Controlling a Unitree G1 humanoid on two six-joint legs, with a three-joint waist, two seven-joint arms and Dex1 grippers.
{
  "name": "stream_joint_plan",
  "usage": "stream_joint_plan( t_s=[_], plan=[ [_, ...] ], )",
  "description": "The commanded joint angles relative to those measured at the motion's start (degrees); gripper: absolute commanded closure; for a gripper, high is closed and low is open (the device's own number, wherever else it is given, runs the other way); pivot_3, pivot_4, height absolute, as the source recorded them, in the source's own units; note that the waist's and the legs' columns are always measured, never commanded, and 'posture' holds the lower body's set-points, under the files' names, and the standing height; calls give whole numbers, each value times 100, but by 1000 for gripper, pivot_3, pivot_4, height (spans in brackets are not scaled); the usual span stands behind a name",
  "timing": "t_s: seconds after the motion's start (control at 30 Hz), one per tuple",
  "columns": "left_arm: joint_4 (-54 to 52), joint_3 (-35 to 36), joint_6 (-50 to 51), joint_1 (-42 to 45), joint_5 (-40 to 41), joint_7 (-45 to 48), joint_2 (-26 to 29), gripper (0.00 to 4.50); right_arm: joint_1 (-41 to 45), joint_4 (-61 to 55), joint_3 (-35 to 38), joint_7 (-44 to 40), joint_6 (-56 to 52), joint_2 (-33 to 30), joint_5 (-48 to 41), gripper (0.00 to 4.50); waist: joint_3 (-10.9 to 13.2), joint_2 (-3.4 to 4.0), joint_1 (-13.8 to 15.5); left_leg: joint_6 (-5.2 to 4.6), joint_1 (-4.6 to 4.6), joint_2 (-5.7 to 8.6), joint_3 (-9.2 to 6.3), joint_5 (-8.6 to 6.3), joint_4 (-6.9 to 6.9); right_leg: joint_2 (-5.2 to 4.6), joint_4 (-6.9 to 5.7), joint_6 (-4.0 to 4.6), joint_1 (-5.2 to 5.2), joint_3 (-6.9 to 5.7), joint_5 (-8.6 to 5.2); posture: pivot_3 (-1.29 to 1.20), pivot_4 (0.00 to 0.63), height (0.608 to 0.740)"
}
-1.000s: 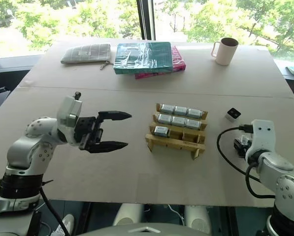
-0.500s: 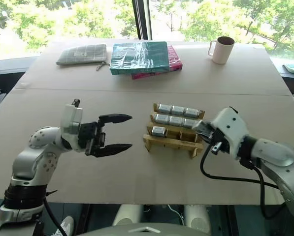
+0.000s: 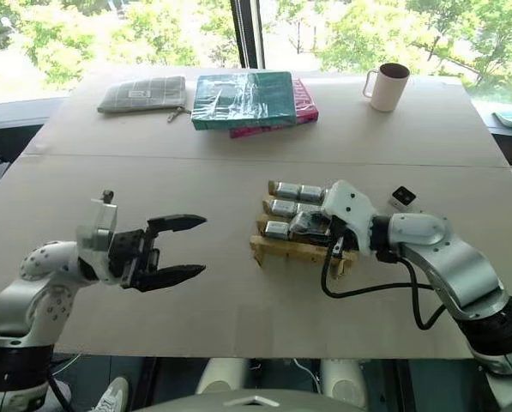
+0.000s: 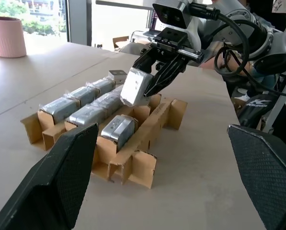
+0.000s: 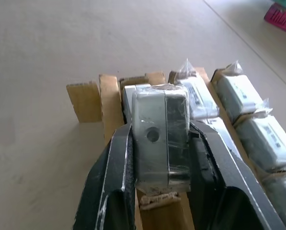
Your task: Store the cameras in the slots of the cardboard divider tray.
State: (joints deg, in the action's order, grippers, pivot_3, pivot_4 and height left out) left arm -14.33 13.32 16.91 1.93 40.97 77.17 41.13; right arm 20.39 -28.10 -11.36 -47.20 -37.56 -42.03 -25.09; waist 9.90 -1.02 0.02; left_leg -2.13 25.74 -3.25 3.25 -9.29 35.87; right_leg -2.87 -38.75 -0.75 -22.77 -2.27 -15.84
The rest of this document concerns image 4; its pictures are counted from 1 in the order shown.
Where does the brown cardboard divider tray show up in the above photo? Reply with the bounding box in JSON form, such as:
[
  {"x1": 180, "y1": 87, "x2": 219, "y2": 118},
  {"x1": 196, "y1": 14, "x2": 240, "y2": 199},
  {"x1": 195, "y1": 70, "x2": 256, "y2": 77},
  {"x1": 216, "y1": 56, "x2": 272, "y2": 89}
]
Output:
[{"x1": 20, "y1": 92, "x2": 188, "y2": 189}]

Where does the silver wrapped camera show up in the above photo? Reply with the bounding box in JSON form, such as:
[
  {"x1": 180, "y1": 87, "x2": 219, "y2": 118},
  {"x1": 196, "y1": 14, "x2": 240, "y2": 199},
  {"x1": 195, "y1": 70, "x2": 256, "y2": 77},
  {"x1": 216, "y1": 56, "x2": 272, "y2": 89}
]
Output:
[
  {"x1": 65, "y1": 85, "x2": 100, "y2": 107},
  {"x1": 108, "y1": 69, "x2": 128, "y2": 85},
  {"x1": 86, "y1": 77, "x2": 116, "y2": 94},
  {"x1": 92, "y1": 90, "x2": 125, "y2": 114}
]

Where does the open cardboard box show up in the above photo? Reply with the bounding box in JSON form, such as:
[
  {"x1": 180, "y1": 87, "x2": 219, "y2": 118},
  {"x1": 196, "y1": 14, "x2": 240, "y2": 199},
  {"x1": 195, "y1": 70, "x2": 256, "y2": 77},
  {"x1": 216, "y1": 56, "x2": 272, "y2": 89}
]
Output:
[{"x1": 112, "y1": 35, "x2": 130, "y2": 52}]

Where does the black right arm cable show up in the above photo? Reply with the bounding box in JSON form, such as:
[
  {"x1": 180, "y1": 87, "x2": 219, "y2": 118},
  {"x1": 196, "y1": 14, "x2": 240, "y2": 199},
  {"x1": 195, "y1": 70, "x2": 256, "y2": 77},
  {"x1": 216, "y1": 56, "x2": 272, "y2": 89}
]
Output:
[{"x1": 189, "y1": 3, "x2": 286, "y2": 99}]

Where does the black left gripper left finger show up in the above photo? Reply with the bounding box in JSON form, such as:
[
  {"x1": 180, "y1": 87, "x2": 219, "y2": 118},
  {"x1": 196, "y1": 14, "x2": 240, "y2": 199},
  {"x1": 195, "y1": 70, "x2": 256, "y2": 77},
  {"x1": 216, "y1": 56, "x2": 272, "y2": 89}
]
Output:
[{"x1": 0, "y1": 123, "x2": 99, "y2": 230}]

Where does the pink ribbed cup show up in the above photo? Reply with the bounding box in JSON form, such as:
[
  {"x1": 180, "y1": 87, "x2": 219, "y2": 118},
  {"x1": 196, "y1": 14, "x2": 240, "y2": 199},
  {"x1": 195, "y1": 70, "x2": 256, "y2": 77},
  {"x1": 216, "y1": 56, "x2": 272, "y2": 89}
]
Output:
[{"x1": 0, "y1": 16, "x2": 27, "y2": 58}]

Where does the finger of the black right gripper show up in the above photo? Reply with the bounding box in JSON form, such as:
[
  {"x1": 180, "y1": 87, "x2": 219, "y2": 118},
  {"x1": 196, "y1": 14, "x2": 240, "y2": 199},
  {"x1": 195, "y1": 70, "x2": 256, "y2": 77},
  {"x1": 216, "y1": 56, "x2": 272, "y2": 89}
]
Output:
[
  {"x1": 133, "y1": 47, "x2": 168, "y2": 73},
  {"x1": 144, "y1": 55, "x2": 189, "y2": 98}
]

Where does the open laptop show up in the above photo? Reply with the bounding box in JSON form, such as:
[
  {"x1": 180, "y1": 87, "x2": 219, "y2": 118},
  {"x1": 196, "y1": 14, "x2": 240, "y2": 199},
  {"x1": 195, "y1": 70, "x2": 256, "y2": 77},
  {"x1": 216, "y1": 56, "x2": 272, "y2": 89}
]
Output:
[{"x1": 142, "y1": 10, "x2": 168, "y2": 37}]

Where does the silver battery left row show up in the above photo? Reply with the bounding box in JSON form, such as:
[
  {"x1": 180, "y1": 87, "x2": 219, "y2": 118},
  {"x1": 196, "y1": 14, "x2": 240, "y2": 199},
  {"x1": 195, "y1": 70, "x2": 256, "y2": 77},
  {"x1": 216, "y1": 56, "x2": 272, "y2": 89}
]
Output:
[{"x1": 38, "y1": 97, "x2": 78, "y2": 124}]

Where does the silver battery middle row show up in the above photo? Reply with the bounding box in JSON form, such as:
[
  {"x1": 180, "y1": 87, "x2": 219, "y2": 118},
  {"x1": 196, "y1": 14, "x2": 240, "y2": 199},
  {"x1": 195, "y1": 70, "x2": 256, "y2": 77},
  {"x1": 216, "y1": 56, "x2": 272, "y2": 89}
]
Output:
[{"x1": 68, "y1": 104, "x2": 110, "y2": 127}]

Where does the silver battery front slot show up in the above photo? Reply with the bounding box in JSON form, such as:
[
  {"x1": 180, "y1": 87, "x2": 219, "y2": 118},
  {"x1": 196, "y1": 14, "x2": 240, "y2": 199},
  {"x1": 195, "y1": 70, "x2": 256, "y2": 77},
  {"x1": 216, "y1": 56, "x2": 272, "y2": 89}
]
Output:
[{"x1": 101, "y1": 115, "x2": 137, "y2": 148}]

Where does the silver battery row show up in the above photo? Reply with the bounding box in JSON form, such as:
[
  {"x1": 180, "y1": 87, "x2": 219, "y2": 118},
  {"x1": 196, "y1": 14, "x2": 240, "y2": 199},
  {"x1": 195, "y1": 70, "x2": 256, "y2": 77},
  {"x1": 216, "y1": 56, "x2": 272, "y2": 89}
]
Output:
[
  {"x1": 38, "y1": 97, "x2": 78, "y2": 124},
  {"x1": 68, "y1": 104, "x2": 110, "y2": 127}
]

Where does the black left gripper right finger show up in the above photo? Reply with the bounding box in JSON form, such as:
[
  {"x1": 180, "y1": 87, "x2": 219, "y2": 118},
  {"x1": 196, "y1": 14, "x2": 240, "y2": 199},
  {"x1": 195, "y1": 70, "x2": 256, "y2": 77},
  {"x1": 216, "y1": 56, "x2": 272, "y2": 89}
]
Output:
[{"x1": 227, "y1": 124, "x2": 286, "y2": 230}]

